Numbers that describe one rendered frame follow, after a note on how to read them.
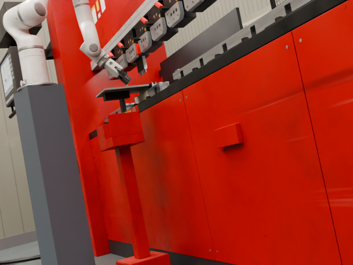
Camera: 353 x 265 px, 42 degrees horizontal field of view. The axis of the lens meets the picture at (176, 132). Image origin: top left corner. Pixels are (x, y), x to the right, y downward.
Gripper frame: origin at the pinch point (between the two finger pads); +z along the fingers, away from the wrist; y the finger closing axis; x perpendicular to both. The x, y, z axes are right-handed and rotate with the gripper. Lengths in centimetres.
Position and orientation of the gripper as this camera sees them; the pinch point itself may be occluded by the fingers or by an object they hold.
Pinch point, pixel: (126, 80)
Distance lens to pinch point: 269.6
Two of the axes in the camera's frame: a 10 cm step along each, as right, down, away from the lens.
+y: -2.6, 1.2, 9.6
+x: -6.0, 7.6, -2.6
